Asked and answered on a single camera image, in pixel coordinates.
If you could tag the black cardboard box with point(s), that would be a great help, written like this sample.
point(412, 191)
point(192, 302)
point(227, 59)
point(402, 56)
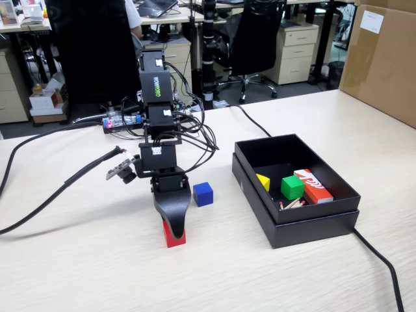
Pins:
point(276, 152)

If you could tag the black solid-back office chair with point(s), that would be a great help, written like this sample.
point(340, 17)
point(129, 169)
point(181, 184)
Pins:
point(91, 48)

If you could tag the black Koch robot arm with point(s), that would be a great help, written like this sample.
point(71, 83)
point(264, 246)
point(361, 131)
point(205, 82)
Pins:
point(156, 91)

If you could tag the black open box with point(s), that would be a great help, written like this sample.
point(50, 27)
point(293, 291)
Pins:
point(308, 232)

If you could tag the black laptop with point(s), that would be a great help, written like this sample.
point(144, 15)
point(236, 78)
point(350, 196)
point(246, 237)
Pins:
point(156, 6)

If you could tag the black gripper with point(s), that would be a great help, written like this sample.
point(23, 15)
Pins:
point(170, 182)

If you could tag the black trash bin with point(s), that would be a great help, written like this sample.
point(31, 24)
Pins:
point(335, 76)

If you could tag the white cardboard box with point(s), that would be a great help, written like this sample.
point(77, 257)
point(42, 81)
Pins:
point(45, 100)

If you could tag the orange white matchbox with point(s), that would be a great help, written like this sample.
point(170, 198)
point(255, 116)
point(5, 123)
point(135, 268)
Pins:
point(317, 191)

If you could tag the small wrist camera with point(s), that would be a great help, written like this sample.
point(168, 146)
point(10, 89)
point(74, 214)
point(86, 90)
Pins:
point(125, 172)

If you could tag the blue wooden cube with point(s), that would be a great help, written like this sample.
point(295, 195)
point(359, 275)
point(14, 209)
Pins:
point(203, 195)

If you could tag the red wooden cube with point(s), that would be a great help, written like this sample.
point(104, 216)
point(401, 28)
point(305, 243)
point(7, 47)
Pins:
point(166, 240)

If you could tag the motor controller circuit board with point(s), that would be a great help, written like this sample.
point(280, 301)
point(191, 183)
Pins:
point(122, 122)

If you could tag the black mesh office chair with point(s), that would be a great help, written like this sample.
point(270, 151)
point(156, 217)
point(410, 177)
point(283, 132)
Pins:
point(256, 39)

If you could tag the black pole with white bands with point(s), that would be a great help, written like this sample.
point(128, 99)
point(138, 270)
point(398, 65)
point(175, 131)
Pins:
point(208, 48)

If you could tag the beige drawer cabinet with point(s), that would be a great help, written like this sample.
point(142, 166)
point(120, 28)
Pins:
point(292, 48)
point(13, 97)
point(183, 55)

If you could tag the small white device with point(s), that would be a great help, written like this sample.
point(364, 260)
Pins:
point(34, 13)

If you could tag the yellow wooden block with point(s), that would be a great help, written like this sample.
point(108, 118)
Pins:
point(264, 183)

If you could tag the green wooden cube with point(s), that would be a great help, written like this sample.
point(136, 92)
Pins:
point(292, 188)

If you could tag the clear picture display stand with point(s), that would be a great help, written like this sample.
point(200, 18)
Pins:
point(9, 14)

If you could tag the large brown cardboard box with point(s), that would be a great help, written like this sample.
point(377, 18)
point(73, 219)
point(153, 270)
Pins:
point(383, 65)

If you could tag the person in white shirt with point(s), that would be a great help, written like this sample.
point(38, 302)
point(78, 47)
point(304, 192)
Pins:
point(133, 16)

